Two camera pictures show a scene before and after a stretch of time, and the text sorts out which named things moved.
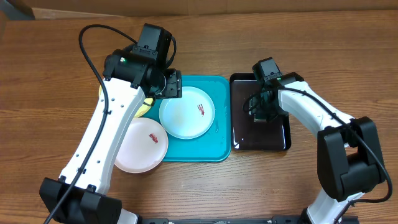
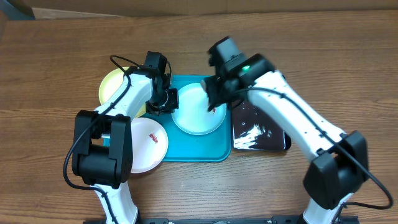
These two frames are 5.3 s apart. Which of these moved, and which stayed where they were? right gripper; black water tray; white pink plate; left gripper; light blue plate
Moved: left gripper; light blue plate; right gripper
Stayed: black water tray; white pink plate
